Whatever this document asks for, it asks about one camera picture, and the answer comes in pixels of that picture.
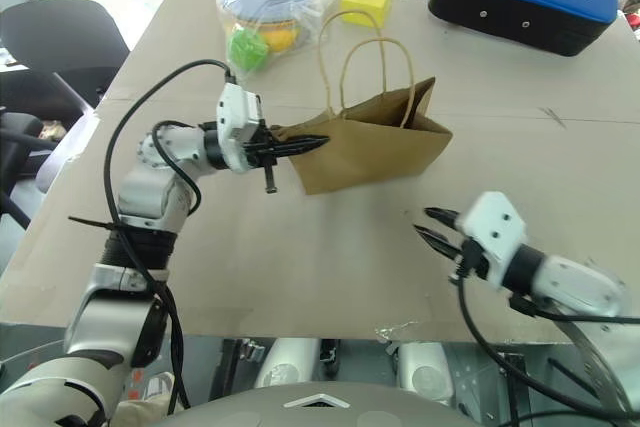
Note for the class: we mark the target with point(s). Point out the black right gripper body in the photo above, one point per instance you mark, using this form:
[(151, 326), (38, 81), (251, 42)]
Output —
[(470, 259)]

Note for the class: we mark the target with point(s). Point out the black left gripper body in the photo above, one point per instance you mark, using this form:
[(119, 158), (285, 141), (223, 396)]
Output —
[(257, 147)]

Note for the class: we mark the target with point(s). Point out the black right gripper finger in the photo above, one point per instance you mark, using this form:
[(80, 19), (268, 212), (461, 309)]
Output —
[(435, 242), (442, 216)]

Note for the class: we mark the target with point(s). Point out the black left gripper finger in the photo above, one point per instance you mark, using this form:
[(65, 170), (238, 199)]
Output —
[(300, 139), (295, 149)]

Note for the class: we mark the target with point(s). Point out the brown paper bag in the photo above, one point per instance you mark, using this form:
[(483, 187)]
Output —
[(370, 152)]

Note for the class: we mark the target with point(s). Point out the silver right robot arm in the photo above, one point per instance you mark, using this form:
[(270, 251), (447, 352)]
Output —
[(575, 287)]

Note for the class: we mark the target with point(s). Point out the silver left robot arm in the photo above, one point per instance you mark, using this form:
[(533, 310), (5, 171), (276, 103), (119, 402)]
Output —
[(145, 192)]

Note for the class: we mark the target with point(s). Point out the green plush toy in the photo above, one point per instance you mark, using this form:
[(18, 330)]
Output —
[(246, 49)]

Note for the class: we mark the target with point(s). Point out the yellow plush toy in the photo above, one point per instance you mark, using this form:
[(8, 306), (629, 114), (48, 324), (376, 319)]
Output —
[(280, 37)]

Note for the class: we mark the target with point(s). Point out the clear plastic bag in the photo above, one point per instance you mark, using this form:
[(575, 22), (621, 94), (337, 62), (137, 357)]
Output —
[(310, 12)]

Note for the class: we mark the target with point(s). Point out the blue round plush toy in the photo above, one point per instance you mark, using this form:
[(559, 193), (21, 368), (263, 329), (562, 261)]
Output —
[(250, 2)]

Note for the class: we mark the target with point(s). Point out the brown cardboard sheet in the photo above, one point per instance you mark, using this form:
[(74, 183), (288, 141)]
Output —
[(320, 257)]

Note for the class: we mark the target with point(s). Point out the silver rounded robot leg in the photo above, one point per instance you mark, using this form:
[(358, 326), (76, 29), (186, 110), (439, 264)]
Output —
[(425, 372), (287, 362)]

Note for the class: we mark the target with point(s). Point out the grey robot torso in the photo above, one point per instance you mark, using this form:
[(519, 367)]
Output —
[(320, 407)]

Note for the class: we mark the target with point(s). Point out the black office chair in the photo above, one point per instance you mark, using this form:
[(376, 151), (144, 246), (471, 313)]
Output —
[(60, 47)]

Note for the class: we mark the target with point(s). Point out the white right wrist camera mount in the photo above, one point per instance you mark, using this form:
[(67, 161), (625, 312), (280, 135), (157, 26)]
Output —
[(495, 237)]

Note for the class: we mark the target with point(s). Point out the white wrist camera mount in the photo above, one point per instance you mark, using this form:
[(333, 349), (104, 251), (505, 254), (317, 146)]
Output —
[(495, 237), (235, 117)]

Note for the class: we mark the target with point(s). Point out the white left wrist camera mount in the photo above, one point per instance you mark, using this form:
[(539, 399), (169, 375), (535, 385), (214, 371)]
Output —
[(235, 117)]

